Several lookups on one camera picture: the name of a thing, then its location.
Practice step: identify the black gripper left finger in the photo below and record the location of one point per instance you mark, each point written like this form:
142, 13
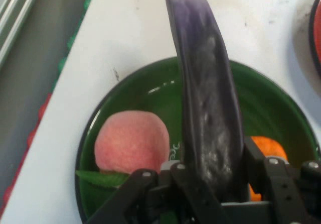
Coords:
153, 196

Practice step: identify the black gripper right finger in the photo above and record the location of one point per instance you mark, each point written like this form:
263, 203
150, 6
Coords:
286, 183

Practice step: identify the purple toy eggplant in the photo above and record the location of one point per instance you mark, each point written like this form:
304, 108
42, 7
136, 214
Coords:
203, 96

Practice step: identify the orange toy fruit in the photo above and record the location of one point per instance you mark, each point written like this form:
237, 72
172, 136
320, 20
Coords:
269, 147

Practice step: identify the pink toy peach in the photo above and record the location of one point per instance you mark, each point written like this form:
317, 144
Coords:
133, 141

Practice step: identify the dark green round plate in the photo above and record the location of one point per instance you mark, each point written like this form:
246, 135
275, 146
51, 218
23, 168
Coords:
263, 108

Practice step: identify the red studded block strip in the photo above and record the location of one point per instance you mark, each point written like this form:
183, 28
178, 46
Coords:
35, 128

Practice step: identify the red round plate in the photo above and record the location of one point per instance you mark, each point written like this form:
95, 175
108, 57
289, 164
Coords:
316, 33

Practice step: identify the green studded block strip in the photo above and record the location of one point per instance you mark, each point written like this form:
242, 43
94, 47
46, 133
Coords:
75, 38

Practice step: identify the aluminium rail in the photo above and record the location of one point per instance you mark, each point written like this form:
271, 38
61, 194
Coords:
15, 13

